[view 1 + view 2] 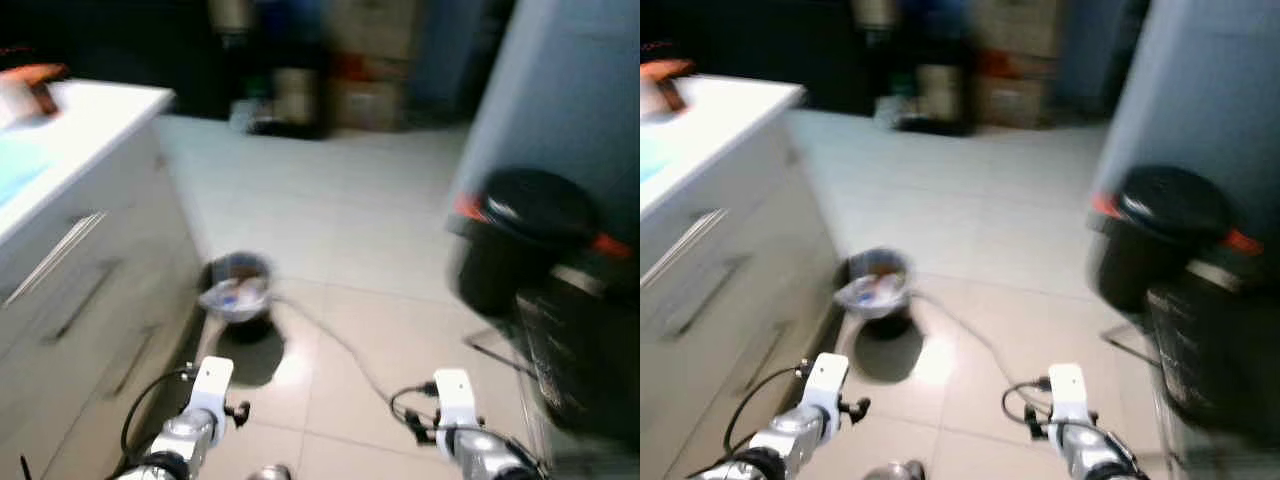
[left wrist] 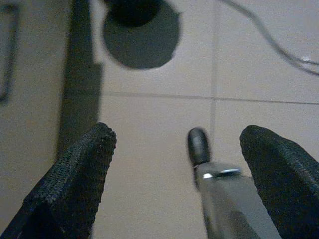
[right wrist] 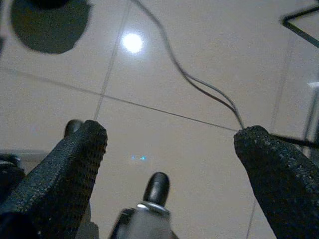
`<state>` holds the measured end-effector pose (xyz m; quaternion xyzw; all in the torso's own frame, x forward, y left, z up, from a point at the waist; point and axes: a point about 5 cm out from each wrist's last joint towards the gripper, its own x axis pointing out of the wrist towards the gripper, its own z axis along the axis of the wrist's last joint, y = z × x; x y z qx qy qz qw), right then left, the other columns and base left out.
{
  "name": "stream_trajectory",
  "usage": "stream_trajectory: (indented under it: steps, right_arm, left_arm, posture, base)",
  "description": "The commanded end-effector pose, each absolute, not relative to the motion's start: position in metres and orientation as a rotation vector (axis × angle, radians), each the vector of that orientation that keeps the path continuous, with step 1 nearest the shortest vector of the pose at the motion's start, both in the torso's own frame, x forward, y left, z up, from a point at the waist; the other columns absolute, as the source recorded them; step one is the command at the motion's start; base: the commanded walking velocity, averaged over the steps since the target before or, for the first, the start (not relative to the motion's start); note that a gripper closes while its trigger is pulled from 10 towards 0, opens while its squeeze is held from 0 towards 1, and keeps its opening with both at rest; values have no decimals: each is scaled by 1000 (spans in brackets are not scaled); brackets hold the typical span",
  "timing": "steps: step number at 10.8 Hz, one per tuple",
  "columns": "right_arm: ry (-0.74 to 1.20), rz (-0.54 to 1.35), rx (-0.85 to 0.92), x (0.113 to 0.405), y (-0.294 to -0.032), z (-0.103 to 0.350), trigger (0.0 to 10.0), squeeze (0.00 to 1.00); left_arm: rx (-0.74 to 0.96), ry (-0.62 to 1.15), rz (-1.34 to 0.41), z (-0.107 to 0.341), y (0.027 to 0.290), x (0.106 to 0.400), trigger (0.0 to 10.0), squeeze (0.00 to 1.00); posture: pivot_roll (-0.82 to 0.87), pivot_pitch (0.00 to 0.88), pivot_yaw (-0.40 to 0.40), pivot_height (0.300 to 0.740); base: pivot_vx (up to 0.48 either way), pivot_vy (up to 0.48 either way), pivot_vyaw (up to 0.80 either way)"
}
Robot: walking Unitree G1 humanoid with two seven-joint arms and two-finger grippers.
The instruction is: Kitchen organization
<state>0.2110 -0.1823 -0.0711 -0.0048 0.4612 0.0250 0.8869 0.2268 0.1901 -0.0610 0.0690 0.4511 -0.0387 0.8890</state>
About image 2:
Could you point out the black waste bin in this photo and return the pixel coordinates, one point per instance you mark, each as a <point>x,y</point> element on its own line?
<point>134,12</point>

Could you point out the white kitchen cabinet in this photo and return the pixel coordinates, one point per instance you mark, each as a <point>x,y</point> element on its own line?
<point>37,74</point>

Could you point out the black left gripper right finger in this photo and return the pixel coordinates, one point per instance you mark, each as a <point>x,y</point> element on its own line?
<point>286,186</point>

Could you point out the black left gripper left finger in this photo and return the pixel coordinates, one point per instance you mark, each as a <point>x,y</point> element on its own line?
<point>69,186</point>

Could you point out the robot left leg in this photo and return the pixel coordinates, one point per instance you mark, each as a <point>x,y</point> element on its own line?
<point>224,199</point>

